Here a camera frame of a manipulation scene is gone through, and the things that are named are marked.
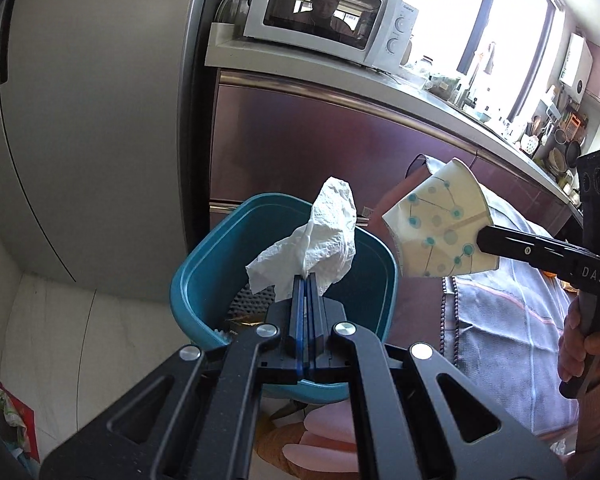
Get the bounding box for dotted paper cup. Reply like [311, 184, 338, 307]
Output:
[381, 157, 501, 280]

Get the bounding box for kitchen window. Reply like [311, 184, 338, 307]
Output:
[380, 0, 566, 121]

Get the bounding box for grey refrigerator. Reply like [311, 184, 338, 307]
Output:
[0, 0, 218, 286]

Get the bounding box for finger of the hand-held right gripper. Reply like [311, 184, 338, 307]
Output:
[476, 224, 581, 283]

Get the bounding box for mauve base cabinets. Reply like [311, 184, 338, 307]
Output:
[207, 70, 581, 341]

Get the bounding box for white foam fruit net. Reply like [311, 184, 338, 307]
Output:
[228, 285, 276, 316]

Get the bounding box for red printed bag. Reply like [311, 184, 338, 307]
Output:
[0, 382, 36, 461]

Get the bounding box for white tissue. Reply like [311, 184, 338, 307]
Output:
[245, 176, 358, 297]

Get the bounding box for gold foil wrapper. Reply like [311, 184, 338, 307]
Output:
[227, 317, 266, 333]

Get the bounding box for white plate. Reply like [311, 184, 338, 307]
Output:
[214, 0, 241, 26]

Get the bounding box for white microwave oven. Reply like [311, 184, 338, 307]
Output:
[243, 0, 421, 68]

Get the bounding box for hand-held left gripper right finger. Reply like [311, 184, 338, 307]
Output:
[307, 276, 566, 480]

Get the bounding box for blue checked cloth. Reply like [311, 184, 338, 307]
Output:
[420, 155, 588, 436]

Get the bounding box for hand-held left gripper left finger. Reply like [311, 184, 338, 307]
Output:
[40, 275, 308, 480]

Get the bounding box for person's right hand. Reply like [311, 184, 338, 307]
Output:
[557, 300, 600, 387]

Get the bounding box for glass container with dark contents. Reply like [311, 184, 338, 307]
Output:
[427, 75, 461, 101]

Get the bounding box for teal plastic bin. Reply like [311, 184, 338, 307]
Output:
[170, 192, 398, 405]

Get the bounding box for white water heater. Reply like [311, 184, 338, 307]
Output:
[560, 32, 593, 103]

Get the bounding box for pink slipper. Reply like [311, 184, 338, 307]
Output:
[305, 402, 363, 443]
[280, 442, 361, 473]

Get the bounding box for steel kitchen faucet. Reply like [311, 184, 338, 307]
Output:
[460, 42, 498, 108]

